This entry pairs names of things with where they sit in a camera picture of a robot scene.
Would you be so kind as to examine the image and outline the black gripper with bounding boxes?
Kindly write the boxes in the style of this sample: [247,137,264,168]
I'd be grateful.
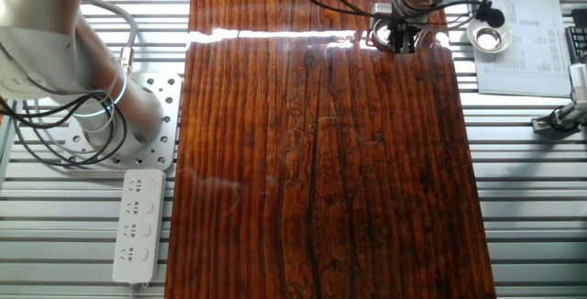
[387,14,421,56]

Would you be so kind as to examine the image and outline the small round steel plate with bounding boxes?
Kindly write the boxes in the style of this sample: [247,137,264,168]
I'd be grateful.
[466,18,514,54]
[370,17,396,52]

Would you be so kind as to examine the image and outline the black round knob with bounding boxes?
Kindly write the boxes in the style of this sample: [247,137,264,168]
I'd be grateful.
[475,0,505,28]

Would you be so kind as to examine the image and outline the printed paper sheet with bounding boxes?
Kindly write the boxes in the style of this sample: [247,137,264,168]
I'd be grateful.
[471,0,572,98]

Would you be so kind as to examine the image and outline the wood grain table board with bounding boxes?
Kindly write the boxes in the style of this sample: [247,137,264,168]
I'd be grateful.
[163,0,497,299]

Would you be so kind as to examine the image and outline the black keyboard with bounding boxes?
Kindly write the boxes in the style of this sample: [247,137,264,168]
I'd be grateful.
[564,8,587,64]

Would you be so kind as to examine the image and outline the white power strip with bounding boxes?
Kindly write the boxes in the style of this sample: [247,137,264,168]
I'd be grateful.
[112,168,167,285]

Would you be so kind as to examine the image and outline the silver camera on bracket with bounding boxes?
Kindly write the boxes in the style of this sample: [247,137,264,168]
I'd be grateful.
[531,62,587,134]

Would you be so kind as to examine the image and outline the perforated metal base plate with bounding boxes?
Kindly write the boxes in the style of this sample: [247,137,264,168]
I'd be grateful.
[63,72,183,172]

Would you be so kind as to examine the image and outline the thick grey robot cable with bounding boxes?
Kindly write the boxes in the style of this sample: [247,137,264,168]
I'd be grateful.
[80,0,139,76]

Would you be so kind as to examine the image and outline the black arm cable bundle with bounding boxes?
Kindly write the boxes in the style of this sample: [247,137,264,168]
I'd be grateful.
[0,91,128,168]

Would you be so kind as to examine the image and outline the aluminium frame post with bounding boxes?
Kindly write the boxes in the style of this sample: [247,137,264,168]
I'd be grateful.
[0,124,15,190]

